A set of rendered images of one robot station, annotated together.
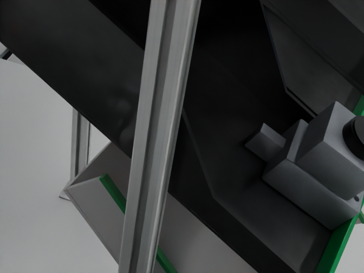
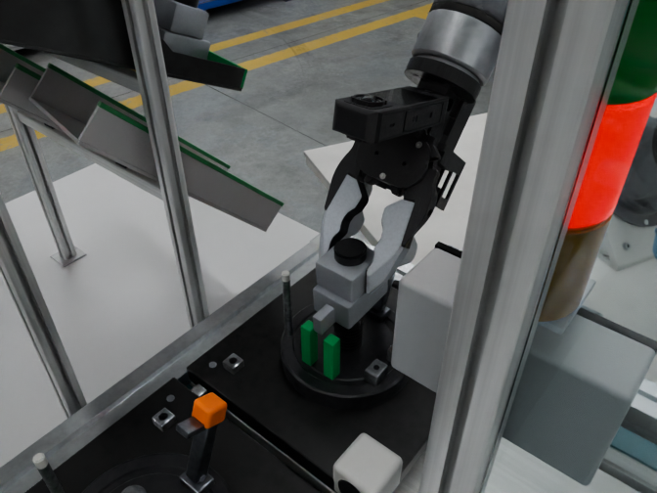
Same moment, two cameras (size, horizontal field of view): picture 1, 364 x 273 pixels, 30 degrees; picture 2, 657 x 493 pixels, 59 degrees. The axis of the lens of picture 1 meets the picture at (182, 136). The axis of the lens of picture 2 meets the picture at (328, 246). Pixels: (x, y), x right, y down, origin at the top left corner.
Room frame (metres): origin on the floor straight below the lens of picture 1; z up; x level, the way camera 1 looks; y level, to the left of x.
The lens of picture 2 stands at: (-0.11, 0.38, 1.44)
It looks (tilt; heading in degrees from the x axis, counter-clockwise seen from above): 38 degrees down; 299
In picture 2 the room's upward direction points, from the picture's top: straight up
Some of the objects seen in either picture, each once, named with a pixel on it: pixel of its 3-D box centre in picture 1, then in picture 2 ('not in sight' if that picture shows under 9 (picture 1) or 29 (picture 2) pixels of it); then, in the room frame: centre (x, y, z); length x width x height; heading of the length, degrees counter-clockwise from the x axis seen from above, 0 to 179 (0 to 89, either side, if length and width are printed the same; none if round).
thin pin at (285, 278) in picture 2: not in sight; (287, 304); (0.13, 0.03, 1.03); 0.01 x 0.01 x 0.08
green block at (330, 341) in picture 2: not in sight; (331, 357); (0.07, 0.06, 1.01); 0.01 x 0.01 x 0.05; 80
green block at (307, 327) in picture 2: not in sight; (309, 343); (0.09, 0.05, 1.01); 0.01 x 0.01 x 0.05; 80
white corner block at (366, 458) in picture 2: not in sight; (367, 474); (-0.01, 0.12, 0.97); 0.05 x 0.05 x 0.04; 80
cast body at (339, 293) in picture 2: not in sight; (344, 281); (0.07, 0.02, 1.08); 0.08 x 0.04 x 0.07; 80
